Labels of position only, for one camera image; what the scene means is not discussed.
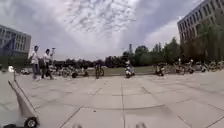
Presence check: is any bicycle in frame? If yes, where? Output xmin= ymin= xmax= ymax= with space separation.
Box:
xmin=94 ymin=62 xmax=105 ymax=80

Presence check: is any white scooter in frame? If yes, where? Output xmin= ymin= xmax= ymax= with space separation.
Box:
xmin=124 ymin=60 xmax=136 ymax=79

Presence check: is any row of trees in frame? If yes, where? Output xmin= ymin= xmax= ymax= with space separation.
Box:
xmin=54 ymin=37 xmax=224 ymax=69

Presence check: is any grey paved plaza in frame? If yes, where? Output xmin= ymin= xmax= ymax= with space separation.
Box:
xmin=0 ymin=69 xmax=224 ymax=128

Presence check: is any row of parked bicycles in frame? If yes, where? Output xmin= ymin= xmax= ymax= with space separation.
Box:
xmin=171 ymin=58 xmax=224 ymax=75
xmin=48 ymin=64 xmax=90 ymax=79

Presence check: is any dark scooter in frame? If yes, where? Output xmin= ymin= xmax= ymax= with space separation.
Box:
xmin=154 ymin=63 xmax=167 ymax=77

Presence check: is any person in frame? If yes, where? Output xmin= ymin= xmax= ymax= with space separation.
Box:
xmin=41 ymin=48 xmax=55 ymax=80
xmin=29 ymin=45 xmax=42 ymax=81

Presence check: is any tall grey building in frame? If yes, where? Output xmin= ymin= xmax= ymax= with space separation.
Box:
xmin=177 ymin=0 xmax=224 ymax=63

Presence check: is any grey glass building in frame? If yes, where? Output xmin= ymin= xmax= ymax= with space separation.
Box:
xmin=0 ymin=24 xmax=33 ymax=60

